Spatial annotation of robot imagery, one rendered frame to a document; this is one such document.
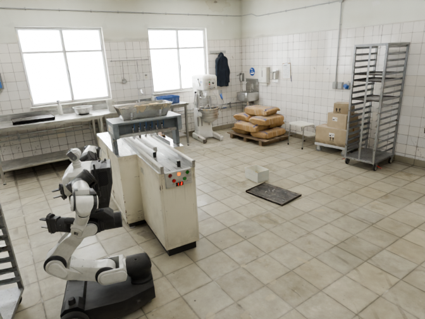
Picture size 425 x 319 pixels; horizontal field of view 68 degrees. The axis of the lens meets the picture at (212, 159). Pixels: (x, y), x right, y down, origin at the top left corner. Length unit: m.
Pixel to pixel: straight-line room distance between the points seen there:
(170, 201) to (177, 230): 0.31
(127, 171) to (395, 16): 4.49
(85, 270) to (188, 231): 0.98
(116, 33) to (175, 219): 4.54
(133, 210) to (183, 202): 0.81
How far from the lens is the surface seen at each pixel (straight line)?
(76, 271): 2.52
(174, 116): 3.38
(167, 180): 2.70
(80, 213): 1.78
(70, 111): 6.41
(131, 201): 3.48
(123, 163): 3.32
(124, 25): 6.76
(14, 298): 2.89
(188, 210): 2.93
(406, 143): 5.82
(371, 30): 6.00
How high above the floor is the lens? 1.76
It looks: 18 degrees down
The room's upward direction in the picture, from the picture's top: 3 degrees counter-clockwise
